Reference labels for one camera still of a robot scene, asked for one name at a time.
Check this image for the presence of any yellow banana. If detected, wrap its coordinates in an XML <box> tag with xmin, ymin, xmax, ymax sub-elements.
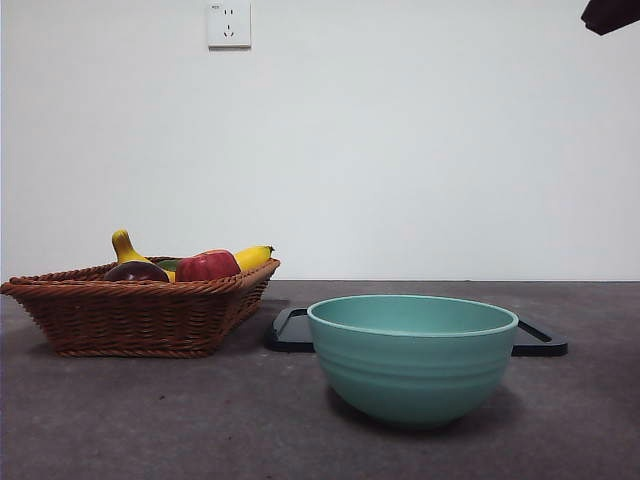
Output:
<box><xmin>111</xmin><ymin>229</ymin><xmax>275</xmax><ymax>281</ymax></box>

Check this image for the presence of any brown wicker basket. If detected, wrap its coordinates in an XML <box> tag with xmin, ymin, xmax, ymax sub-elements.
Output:
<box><xmin>0</xmin><ymin>257</ymin><xmax>281</xmax><ymax>359</ymax></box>

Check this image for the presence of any dark purple plum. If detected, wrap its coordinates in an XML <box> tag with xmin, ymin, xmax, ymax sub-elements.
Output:
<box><xmin>103</xmin><ymin>260</ymin><xmax>171</xmax><ymax>283</ymax></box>

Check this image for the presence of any white wall socket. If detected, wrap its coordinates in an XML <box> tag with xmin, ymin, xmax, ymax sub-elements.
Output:
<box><xmin>207</xmin><ymin>0</ymin><xmax>252</xmax><ymax>50</ymax></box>

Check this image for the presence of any black rectangular tray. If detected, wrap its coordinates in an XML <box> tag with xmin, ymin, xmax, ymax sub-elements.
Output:
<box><xmin>264</xmin><ymin>307</ymin><xmax>569</xmax><ymax>357</ymax></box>

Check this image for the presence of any teal ceramic bowl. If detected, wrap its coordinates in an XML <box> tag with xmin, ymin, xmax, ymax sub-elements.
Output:
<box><xmin>306</xmin><ymin>294</ymin><xmax>520</xmax><ymax>431</ymax></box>

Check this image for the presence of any red apple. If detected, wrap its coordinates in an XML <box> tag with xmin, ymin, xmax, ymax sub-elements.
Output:
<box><xmin>174</xmin><ymin>248</ymin><xmax>242</xmax><ymax>283</ymax></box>

